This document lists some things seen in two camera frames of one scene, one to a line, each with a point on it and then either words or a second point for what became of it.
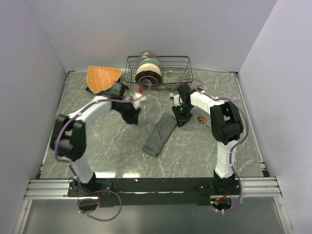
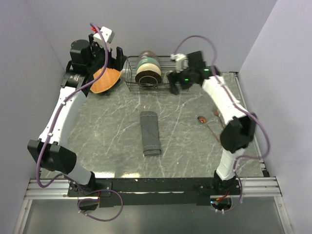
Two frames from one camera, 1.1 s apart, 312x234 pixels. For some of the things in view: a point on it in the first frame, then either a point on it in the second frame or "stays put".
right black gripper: [181, 120] → [175, 77]
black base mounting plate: [115, 192] stays put
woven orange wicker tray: [100, 79] stays put
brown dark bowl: [148, 78] stays put
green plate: [151, 61] stays put
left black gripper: [132, 118] → [113, 63]
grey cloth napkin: [159, 135] → [149, 123]
